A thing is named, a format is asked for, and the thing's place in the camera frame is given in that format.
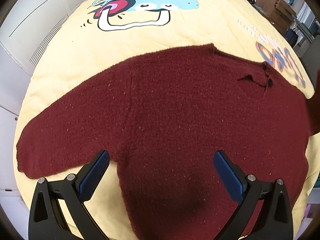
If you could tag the dark paper shopping bag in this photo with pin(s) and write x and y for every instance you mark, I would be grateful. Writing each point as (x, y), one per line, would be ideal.
(291, 36)

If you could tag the white panelled wardrobe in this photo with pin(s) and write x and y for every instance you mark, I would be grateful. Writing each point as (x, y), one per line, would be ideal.
(27, 27)

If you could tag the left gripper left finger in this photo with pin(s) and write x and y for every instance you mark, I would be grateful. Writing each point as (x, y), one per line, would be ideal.
(46, 219)

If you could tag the yellow dinosaur print bedspread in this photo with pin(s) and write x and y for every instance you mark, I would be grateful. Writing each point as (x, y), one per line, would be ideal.
(80, 49)

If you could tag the dark red knit sweater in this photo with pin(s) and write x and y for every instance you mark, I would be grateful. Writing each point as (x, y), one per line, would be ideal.
(161, 117)

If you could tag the brown wooden drawer cabinet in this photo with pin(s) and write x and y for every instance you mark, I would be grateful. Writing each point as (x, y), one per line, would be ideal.
(278, 13)

